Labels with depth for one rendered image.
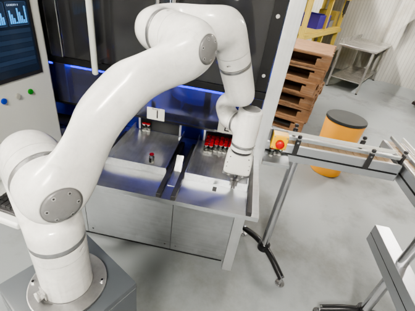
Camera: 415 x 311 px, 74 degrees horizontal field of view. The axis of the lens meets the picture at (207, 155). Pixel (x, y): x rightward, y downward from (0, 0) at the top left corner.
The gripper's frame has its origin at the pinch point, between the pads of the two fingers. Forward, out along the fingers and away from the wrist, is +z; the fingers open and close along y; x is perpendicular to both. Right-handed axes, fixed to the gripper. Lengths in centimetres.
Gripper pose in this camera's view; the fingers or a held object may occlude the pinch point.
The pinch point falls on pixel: (233, 182)
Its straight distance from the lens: 110.3
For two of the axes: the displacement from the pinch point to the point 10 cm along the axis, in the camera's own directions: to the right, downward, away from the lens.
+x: -1.6, 5.1, -8.5
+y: -9.8, -2.0, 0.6
